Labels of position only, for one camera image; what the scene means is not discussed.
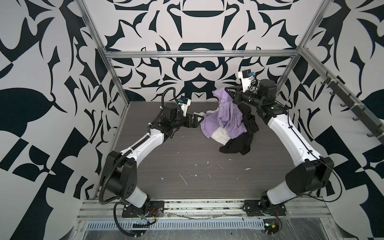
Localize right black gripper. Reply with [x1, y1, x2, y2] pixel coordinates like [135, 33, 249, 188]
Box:
[226, 85, 266, 110]

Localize purple cloth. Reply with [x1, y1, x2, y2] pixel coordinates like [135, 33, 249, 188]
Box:
[201, 88, 247, 139]

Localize black cloth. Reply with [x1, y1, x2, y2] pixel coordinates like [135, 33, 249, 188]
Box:
[219, 103, 259, 156]

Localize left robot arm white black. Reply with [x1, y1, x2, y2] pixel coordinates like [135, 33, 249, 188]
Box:
[99, 103, 205, 208]

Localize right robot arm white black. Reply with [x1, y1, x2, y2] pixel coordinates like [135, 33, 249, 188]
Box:
[230, 77, 334, 209]

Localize small green circuit board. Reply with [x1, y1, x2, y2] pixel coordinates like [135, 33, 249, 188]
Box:
[264, 219, 282, 236]

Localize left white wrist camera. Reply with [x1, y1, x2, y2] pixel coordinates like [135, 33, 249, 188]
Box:
[179, 97, 192, 117]

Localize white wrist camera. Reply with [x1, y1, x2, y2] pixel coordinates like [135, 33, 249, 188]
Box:
[238, 69, 256, 93]
[179, 97, 192, 117]

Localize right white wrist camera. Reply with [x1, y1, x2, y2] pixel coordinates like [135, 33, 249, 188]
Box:
[238, 69, 256, 93]

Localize grey wall hook rack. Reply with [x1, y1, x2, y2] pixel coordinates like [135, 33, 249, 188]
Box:
[322, 71, 384, 145]

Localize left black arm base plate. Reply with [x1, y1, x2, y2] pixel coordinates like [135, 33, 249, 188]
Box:
[122, 201, 165, 218]

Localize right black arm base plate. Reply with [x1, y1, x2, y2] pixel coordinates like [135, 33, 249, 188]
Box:
[242, 200, 287, 217]

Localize black corrugated cable conduit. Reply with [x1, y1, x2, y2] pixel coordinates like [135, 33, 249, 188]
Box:
[98, 87, 178, 238]

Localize aluminium cage frame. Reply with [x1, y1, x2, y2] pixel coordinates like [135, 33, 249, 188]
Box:
[80, 1, 384, 200]

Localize slotted grey cable duct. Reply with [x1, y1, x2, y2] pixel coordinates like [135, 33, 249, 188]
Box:
[85, 218, 266, 231]

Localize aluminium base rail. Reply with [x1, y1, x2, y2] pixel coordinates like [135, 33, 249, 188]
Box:
[76, 198, 332, 221]

